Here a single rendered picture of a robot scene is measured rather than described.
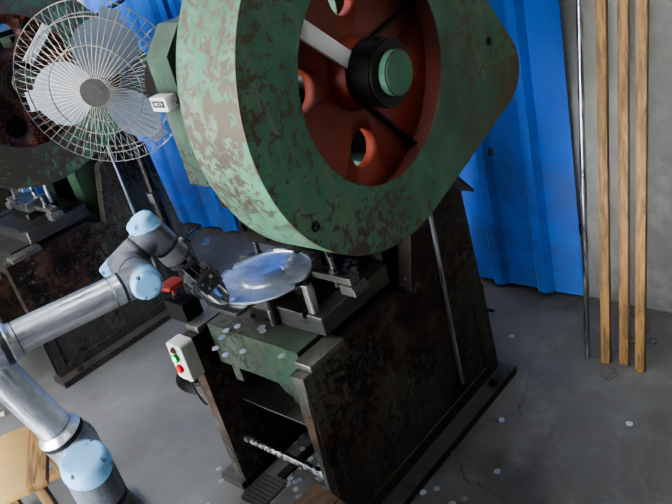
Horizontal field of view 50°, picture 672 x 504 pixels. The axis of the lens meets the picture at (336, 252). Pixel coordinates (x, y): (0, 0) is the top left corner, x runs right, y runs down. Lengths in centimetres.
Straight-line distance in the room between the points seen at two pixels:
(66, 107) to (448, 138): 140
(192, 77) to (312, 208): 35
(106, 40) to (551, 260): 189
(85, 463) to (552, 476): 136
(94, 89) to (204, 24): 120
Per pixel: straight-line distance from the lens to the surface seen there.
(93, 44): 260
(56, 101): 272
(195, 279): 187
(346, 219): 159
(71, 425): 194
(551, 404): 262
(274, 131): 141
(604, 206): 252
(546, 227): 300
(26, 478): 254
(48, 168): 314
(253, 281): 206
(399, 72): 160
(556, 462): 242
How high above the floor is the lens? 172
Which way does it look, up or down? 26 degrees down
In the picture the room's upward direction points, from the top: 15 degrees counter-clockwise
